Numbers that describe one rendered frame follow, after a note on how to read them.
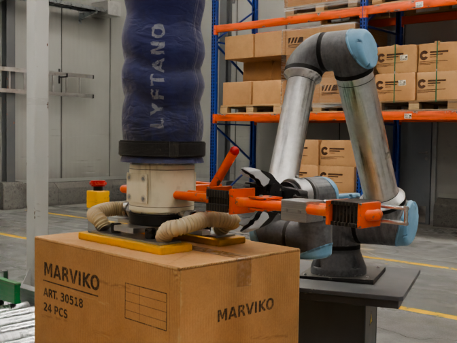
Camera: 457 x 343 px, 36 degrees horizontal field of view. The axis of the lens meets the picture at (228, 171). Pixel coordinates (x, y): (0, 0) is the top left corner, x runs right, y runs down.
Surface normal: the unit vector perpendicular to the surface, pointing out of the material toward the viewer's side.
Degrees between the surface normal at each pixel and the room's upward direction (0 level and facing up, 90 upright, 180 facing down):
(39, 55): 90
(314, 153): 90
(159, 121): 80
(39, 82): 90
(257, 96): 91
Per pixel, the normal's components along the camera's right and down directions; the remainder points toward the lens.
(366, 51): 0.79, -0.11
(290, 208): -0.69, 0.03
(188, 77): 0.52, -0.26
